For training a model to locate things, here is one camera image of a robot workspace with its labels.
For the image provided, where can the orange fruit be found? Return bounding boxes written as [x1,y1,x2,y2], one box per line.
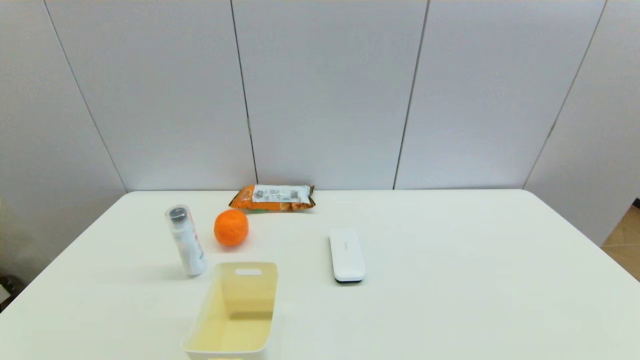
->
[214,209,250,248]

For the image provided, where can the orange snack packet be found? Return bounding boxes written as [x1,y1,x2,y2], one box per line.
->
[229,184,316,213]

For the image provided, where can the white flat remote case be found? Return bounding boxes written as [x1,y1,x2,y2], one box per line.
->
[329,227,367,284]

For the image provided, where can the white bottle with clear cap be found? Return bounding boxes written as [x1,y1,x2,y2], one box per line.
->
[164,204,208,277]

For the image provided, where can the cream plastic basket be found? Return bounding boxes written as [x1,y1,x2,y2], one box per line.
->
[183,261,279,360]

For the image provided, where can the dark object beside table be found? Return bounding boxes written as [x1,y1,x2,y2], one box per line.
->
[0,274,23,311]

